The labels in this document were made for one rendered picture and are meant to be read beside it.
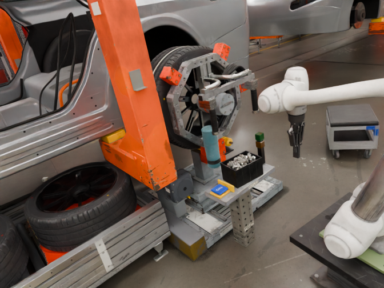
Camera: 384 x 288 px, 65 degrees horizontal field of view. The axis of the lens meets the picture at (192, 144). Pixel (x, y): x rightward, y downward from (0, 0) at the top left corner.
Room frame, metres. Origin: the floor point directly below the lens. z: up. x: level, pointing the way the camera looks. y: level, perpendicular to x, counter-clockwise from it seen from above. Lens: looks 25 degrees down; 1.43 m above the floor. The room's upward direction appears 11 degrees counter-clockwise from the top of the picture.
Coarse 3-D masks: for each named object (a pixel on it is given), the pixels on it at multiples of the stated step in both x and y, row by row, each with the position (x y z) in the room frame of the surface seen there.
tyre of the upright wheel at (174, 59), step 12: (180, 48) 1.92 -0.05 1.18; (192, 48) 1.86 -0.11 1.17; (204, 48) 1.90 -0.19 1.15; (156, 60) 1.90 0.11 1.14; (168, 60) 1.80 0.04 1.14; (180, 60) 1.79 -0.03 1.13; (156, 72) 1.81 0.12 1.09; (156, 84) 1.73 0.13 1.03; (168, 84) 1.72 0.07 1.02; (168, 108) 1.70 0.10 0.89; (168, 120) 1.69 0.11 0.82; (168, 132) 1.68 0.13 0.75; (180, 144) 1.72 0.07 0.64; (192, 144) 1.77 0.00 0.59
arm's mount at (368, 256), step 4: (320, 232) 1.09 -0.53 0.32; (320, 236) 1.08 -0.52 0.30; (368, 248) 0.95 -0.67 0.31; (364, 252) 0.93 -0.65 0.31; (368, 252) 0.93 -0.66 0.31; (372, 252) 0.92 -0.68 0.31; (360, 256) 0.91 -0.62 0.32; (364, 256) 0.91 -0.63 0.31; (368, 256) 0.91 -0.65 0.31; (372, 256) 0.90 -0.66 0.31; (376, 256) 0.90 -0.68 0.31; (380, 256) 0.90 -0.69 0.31; (364, 260) 0.89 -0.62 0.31; (368, 260) 0.89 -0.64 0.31; (372, 260) 0.88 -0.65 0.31; (376, 260) 0.88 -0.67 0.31; (380, 260) 0.88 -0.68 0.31; (368, 264) 0.88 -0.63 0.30; (372, 264) 0.86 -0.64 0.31; (376, 264) 0.86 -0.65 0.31; (380, 264) 0.86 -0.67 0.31; (376, 268) 0.85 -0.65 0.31; (380, 268) 0.84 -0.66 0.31
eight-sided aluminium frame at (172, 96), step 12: (192, 60) 1.79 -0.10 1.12; (204, 60) 1.79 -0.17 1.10; (216, 60) 1.84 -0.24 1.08; (180, 72) 1.73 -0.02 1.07; (180, 84) 1.67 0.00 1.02; (168, 96) 1.67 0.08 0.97; (240, 96) 1.94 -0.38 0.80; (180, 120) 1.64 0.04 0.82; (228, 120) 1.88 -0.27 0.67; (180, 132) 1.63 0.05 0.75; (228, 132) 1.84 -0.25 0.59
